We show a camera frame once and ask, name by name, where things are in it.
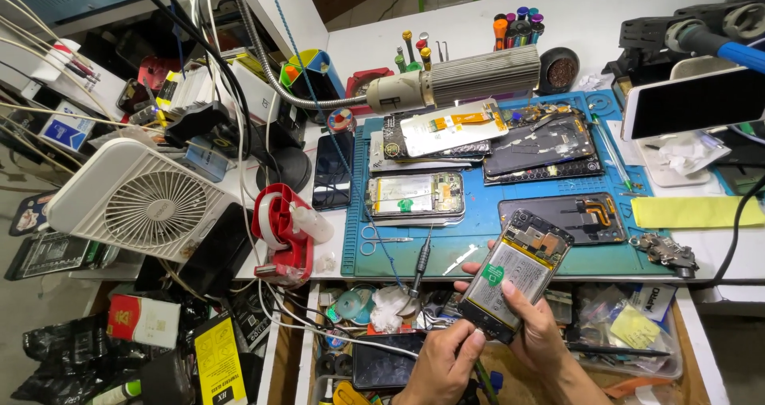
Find black display with dotted edge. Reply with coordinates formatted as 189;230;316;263
382;115;492;161

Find black screen protector packet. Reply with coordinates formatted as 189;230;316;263
4;231;104;282

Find yellow sticky note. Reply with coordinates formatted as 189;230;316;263
609;319;662;351

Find silver metal shield strip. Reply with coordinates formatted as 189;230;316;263
442;244;479;277

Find clear green-tipped pen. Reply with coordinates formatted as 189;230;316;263
591;113;636;194

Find black plastic bags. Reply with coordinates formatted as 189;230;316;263
11;314;180;405

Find person's right hand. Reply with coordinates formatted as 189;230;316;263
452;240;576;375

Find grey ribbed lamp head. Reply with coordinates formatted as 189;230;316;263
366;45;542;116

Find cluttered shelf of boxes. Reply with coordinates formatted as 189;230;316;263
78;28;288;155

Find white phone with dark screen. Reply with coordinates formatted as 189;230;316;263
620;67;765;142

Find phone with green sticker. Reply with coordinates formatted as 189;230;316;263
457;209;575;345

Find small metal scissors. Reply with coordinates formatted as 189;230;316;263
360;224;414;257

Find black precision screwdriver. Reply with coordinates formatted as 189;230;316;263
406;226;435;317

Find black phone with cracked screen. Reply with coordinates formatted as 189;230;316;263
351;331;429;392

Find white squeeze bottle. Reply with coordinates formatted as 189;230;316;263
290;203;335;245

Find drawer full of parts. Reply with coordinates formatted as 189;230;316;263
296;281;715;405

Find blue and white box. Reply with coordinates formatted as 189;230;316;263
38;99;97;153

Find white tissue wad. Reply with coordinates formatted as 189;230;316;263
370;285;420;334

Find white phone stand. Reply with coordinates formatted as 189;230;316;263
632;135;731;189

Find white charging cable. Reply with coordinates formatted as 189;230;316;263
257;279;486;361

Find set of colourful screwdrivers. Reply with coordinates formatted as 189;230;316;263
492;7;546;52

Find black glossy phone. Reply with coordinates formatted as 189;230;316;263
311;131;357;211

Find yellow cloth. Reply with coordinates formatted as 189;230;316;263
630;196;765;230

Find heap of metal phone parts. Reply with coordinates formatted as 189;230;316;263
628;232;699;279

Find white square desk fan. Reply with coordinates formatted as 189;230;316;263
48;138;241;263

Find black phone frame orange flex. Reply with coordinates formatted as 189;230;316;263
498;192;628;246

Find white display panel orange flex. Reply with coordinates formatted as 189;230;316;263
398;99;510;158

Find black soldering station holder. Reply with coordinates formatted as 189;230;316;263
602;0;765;84

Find bundle of white cables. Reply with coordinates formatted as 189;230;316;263
0;0;163;175

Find person's left hand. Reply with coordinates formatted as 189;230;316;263
392;318;486;405

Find red plastic holder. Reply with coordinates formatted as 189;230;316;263
345;67;396;116

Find clear plastic parts tray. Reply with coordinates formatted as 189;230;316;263
562;282;684;380

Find green-handled tool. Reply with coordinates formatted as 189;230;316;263
475;360;503;405

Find black power bank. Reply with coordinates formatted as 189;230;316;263
178;201;255;299

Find opened phone with white battery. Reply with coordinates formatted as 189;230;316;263
365;171;466;224

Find black round lamp base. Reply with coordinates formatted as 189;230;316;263
255;146;312;194

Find yellow tempered glass packet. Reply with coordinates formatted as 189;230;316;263
192;314;249;405

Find black tip cleaner pot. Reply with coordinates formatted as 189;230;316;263
537;47;581;96

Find red and white box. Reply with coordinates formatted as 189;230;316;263
106;293;182;350

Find crumpled white tissue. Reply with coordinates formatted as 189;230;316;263
656;131;731;177

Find thick black cable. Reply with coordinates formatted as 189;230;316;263
710;172;765;287

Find white cardboard box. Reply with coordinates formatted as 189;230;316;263
229;57;282;125

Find black phone with dotted edge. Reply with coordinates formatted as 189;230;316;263
483;154;605;186

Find blue-handled hot air gun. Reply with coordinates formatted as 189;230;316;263
665;19;765;75

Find red tape dispenser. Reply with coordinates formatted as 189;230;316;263
251;183;315;287

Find small crumpled tissue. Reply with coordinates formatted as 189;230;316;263
576;73;614;93

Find thin blue cord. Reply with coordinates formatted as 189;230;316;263
263;0;408;289

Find blue silicone repair mat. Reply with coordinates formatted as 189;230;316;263
341;90;677;280

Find blue yellow green organiser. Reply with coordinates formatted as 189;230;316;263
279;49;347;104

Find solder wire spool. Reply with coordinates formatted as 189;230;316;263
327;106;358;134

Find bundle of black cables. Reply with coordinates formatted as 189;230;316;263
124;0;254;162

